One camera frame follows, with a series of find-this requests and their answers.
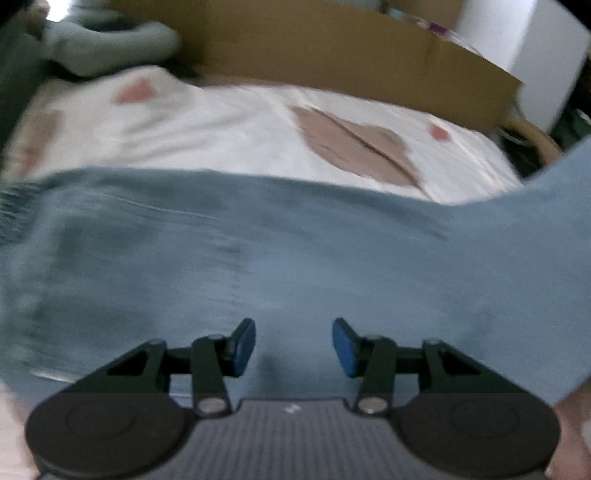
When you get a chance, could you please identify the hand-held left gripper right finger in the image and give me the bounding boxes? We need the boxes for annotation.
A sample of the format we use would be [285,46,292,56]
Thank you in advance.
[332,318,490,416]

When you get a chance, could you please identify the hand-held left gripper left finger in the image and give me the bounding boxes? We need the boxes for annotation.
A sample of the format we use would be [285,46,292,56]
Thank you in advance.
[105,318,257,416]

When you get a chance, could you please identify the blue denim pants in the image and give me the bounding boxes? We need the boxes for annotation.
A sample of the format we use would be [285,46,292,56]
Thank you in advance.
[0,136,591,411]

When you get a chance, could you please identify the white printed bedsheet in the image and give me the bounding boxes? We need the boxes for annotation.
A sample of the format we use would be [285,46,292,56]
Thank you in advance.
[0,65,527,208]

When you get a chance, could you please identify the flat cardboard sheet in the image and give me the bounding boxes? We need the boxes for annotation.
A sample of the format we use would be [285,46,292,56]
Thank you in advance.
[106,0,525,134]

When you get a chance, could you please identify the printed plastic bag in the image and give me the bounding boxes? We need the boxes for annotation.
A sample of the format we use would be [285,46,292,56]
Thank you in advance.
[406,14,485,51]

